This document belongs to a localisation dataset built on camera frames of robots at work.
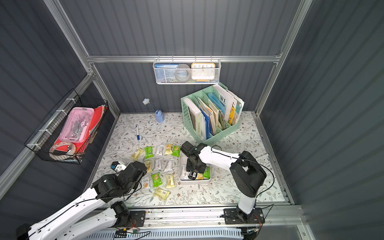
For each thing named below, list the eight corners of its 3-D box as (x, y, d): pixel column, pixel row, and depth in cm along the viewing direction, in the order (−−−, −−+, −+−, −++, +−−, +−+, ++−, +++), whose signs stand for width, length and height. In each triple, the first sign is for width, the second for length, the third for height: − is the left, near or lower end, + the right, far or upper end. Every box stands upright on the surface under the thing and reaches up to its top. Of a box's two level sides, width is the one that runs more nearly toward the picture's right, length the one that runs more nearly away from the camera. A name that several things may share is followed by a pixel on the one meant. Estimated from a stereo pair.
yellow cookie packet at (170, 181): (166, 188, 85) (166, 187, 83) (166, 176, 90) (166, 174, 88) (175, 187, 85) (174, 186, 84) (174, 175, 90) (174, 173, 88)
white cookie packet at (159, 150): (155, 156, 98) (154, 154, 97) (157, 146, 103) (156, 145, 101) (162, 156, 98) (162, 154, 97) (164, 146, 103) (163, 145, 101)
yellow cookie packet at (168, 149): (164, 154, 99) (164, 153, 97) (166, 145, 104) (165, 143, 102) (171, 154, 99) (171, 153, 97) (173, 145, 104) (172, 143, 102)
